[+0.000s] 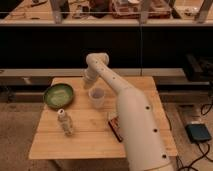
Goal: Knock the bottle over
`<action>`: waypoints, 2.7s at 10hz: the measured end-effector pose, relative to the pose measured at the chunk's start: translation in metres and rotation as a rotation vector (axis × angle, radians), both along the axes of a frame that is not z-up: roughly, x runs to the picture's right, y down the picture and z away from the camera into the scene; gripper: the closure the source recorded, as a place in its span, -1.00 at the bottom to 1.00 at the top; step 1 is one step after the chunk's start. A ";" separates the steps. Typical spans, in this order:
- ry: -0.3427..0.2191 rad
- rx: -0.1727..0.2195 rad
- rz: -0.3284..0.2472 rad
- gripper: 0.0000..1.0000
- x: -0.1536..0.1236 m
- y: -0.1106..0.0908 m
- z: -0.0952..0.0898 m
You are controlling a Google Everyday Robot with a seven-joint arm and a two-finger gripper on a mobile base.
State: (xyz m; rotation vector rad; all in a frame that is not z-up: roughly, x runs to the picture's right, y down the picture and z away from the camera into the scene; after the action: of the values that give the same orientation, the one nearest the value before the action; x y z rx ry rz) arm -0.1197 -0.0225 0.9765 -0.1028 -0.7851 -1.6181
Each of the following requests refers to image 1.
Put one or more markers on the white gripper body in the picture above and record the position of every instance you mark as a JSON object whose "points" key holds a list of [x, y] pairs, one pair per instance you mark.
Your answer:
{"points": [[89, 78]]}

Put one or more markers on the green bowl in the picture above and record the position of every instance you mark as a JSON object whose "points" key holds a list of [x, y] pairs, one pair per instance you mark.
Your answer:
{"points": [[58, 95]]}

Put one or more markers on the clear plastic bottle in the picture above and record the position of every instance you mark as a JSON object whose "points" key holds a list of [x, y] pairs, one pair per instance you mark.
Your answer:
{"points": [[66, 122]]}

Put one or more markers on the white small packet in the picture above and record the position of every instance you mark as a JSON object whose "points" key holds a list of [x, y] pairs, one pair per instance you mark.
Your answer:
{"points": [[111, 115]]}

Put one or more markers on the blue foot pedal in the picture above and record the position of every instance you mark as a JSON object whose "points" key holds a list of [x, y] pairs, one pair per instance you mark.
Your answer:
{"points": [[198, 133]]}

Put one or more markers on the red brown snack box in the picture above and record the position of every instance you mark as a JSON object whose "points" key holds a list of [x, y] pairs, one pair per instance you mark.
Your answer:
{"points": [[113, 123]]}

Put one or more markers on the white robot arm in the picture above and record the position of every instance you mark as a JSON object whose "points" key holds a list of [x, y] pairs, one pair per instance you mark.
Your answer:
{"points": [[144, 146]]}

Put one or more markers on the white plastic cup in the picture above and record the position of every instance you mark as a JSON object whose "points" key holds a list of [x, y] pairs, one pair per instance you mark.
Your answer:
{"points": [[97, 97]]}

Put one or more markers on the wooden table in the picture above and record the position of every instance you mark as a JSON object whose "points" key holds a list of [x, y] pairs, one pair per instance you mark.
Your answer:
{"points": [[92, 136]]}

